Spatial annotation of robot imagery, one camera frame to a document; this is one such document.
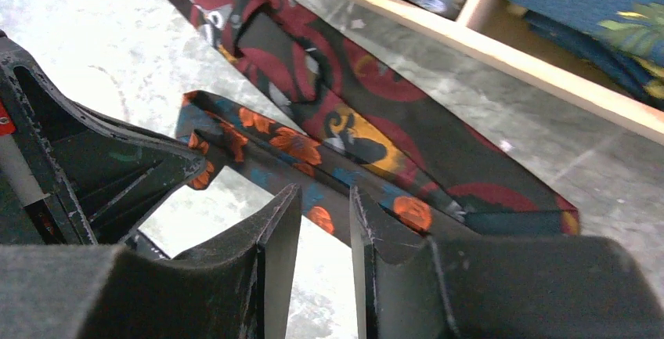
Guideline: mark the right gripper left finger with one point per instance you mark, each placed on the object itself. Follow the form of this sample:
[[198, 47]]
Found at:
[[234, 285]]

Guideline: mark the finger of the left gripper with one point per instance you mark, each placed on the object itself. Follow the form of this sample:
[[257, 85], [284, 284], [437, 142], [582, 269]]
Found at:
[[70, 175]]

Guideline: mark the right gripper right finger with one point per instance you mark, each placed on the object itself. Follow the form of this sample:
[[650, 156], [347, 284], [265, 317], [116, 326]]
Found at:
[[458, 284]]

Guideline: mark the orange floral dark tie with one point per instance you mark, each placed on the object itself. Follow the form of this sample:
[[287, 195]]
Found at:
[[272, 156]]

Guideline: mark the red patterned dark tie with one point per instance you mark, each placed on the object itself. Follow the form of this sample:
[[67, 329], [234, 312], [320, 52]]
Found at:
[[341, 96]]

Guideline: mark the wooden compartment tray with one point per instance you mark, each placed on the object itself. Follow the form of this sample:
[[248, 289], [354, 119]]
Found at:
[[485, 30]]

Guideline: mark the rolled blue yellow tie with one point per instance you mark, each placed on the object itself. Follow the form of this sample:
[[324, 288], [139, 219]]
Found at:
[[623, 38]]

